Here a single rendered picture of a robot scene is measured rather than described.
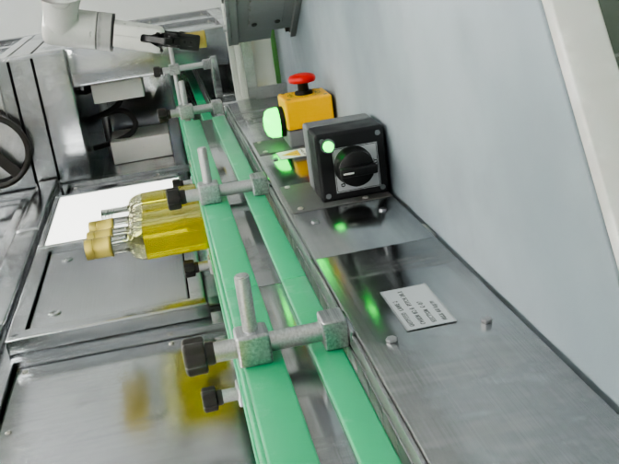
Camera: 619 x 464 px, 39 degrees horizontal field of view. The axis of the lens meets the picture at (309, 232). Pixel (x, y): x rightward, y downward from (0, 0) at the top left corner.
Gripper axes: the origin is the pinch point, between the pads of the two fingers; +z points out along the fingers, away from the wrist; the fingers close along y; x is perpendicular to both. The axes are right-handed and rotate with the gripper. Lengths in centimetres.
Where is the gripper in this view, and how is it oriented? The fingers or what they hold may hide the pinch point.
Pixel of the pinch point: (189, 40)
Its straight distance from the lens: 182.3
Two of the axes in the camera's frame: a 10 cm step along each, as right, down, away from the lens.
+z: 9.7, 0.7, 2.1
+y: 1.9, 3.0, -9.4
